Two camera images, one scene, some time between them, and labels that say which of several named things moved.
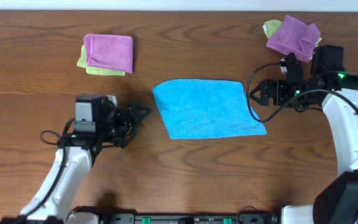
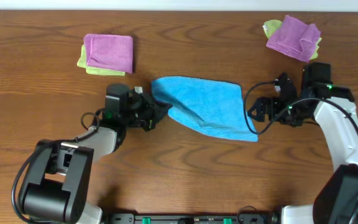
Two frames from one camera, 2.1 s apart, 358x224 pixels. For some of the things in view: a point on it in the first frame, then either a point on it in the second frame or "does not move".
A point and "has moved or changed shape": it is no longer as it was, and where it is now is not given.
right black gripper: (278, 85) → (260, 102)
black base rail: (248, 218) does not move
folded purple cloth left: (112, 51) does not move
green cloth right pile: (270, 27) does not move
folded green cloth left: (82, 63) does not move
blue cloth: (196, 108) has moved or changed shape
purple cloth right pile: (294, 36) does not move
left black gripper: (127, 121) → (151, 111)
